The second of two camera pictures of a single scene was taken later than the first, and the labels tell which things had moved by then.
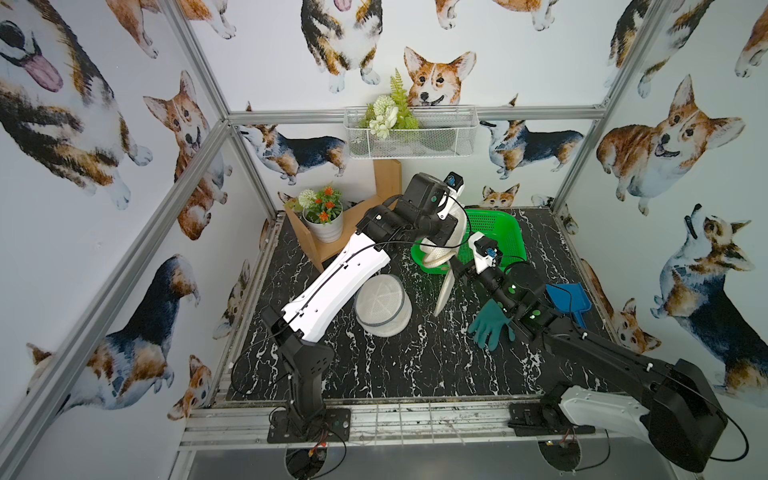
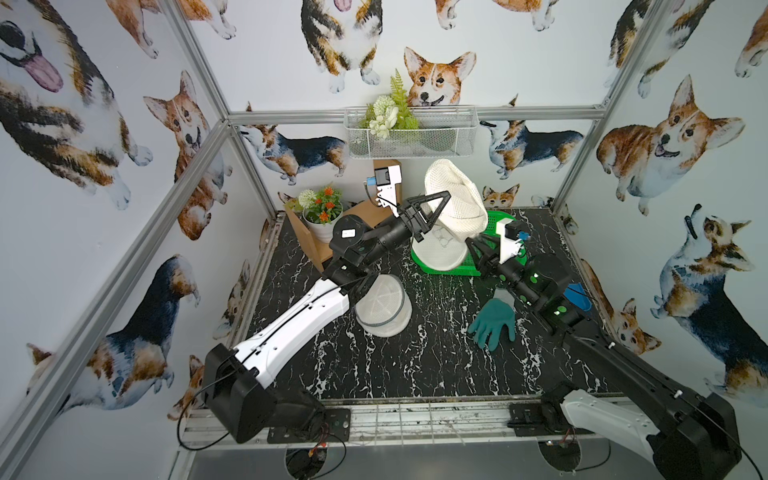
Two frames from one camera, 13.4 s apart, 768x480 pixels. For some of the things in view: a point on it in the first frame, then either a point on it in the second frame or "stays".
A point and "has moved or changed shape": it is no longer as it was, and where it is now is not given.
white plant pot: (326, 232) stays
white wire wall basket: (442, 132) stays
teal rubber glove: (489, 321) stays
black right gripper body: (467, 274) → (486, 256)
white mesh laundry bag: (438, 256) has moved or changed shape
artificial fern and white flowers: (390, 112) stays
